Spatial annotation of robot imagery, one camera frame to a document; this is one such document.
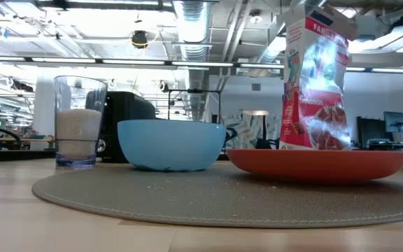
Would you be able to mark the Life cinnamon cereal box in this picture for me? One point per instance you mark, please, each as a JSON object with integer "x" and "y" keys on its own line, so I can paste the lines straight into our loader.
{"x": 313, "y": 115}

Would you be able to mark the blue bowl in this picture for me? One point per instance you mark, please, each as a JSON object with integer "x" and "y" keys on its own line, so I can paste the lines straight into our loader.
{"x": 170, "y": 147}

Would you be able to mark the floral patterned panel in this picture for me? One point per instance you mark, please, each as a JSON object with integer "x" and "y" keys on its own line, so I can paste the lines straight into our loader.
{"x": 247, "y": 131}

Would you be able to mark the white lamp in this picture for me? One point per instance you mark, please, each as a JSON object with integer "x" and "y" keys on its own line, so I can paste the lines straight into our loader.
{"x": 255, "y": 112}

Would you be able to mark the grey round placemat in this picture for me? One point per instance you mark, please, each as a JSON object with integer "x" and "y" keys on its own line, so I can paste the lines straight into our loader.
{"x": 201, "y": 199}

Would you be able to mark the black toaster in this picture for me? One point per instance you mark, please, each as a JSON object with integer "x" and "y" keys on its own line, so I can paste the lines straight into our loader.
{"x": 128, "y": 108}

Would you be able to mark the red plate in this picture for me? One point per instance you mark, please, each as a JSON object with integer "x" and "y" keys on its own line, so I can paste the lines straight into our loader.
{"x": 317, "y": 164}

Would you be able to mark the clear glass with white filling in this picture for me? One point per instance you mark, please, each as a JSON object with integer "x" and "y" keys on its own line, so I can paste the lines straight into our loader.
{"x": 79, "y": 133}

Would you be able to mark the black cabinet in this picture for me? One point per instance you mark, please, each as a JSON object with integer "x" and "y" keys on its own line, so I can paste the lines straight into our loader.
{"x": 369, "y": 131}

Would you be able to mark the computer monitor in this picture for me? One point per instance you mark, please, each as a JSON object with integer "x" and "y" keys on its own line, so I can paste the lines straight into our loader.
{"x": 395, "y": 122}

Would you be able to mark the black metal frame stand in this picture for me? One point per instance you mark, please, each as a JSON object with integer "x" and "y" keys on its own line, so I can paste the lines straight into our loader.
{"x": 194, "y": 91}

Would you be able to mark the silver ventilation duct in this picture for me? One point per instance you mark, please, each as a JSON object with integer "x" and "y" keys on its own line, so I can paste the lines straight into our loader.
{"x": 192, "y": 35}

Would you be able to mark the black ceiling camera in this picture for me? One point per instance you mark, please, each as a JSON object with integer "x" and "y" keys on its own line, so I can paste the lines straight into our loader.
{"x": 139, "y": 39}

